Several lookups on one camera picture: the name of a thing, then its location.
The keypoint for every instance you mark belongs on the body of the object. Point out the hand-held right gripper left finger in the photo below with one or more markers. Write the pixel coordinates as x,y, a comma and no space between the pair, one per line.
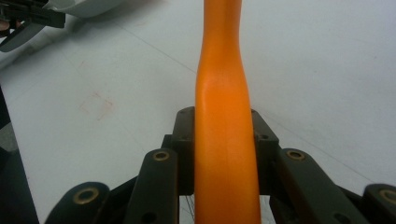
183,149

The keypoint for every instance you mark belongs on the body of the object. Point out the grey dustpan with orange edge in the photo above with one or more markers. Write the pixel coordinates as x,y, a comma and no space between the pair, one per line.
87,7

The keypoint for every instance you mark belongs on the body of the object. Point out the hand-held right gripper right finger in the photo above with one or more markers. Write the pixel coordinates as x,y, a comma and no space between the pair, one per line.
264,149

